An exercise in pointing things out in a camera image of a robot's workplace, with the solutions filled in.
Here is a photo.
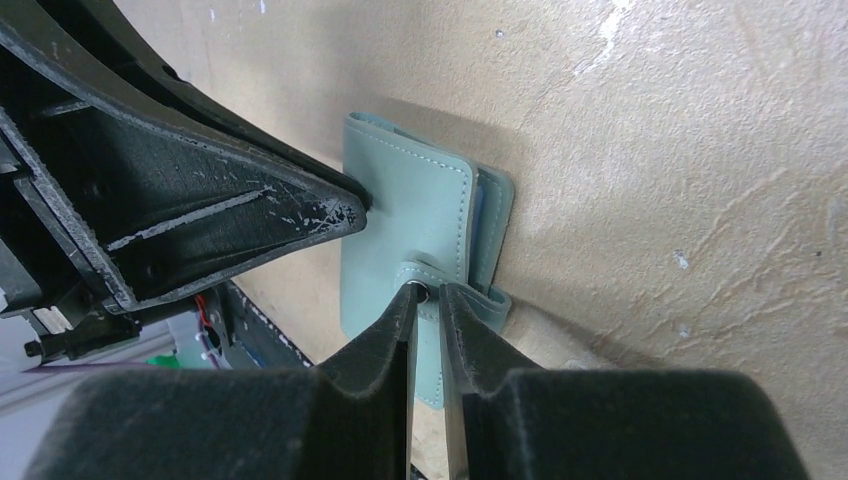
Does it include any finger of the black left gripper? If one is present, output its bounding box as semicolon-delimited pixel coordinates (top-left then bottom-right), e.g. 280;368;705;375
39;0;371;206

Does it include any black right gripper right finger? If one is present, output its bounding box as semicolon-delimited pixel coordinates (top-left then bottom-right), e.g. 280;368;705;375
439;284;808;479

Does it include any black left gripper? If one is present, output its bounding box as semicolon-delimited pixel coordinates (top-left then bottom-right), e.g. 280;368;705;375
1;13;368;365

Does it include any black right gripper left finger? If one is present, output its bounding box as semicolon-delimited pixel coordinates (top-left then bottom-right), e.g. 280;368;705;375
24;283;420;479

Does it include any teal leather card holder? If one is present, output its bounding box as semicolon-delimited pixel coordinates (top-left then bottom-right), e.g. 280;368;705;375
339;111;517;411

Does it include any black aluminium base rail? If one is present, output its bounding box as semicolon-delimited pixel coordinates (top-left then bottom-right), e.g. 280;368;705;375
215;281;313;369

